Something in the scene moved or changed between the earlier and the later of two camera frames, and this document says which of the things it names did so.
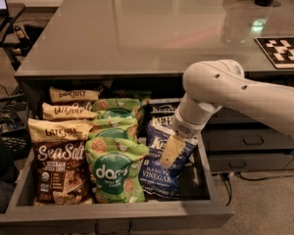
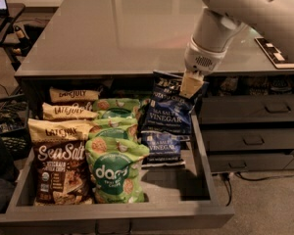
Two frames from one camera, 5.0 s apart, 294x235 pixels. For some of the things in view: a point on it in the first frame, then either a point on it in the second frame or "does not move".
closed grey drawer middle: x=249 y=140 does not move
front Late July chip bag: x=63 y=170 does not move
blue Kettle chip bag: x=155 y=177 -> x=169 y=110
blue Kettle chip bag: x=160 y=114 -> x=165 y=149
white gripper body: x=187 y=126 -> x=202 y=60
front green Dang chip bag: x=115 y=169 does not move
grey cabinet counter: x=135 y=30 does not move
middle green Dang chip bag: x=114 y=127 does not move
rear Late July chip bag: x=59 y=95 does not move
